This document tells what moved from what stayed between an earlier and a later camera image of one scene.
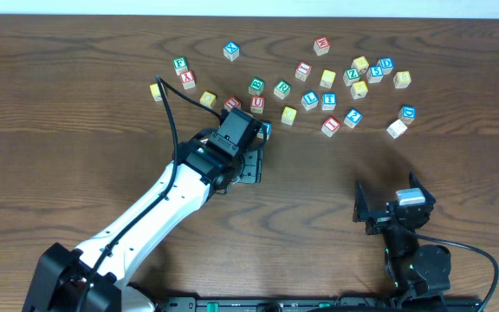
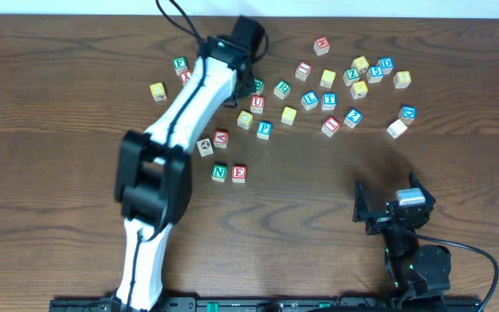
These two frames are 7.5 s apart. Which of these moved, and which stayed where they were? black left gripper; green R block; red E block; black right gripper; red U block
Moved: black left gripper; red E block
Stayed: black right gripper; green R block; red U block
